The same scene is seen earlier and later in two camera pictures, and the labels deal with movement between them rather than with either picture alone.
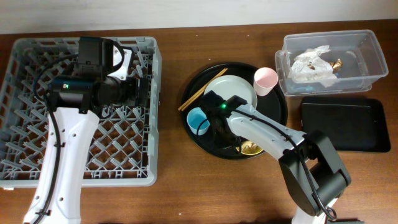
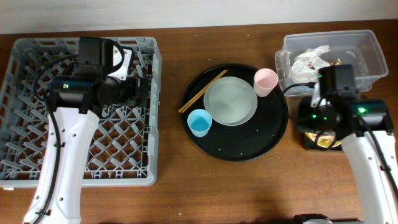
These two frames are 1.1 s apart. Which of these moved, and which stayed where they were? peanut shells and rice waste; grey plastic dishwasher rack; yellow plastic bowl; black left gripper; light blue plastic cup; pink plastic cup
Moved: yellow plastic bowl; peanut shells and rice waste
Stayed: pink plastic cup; grey plastic dishwasher rack; light blue plastic cup; black left gripper
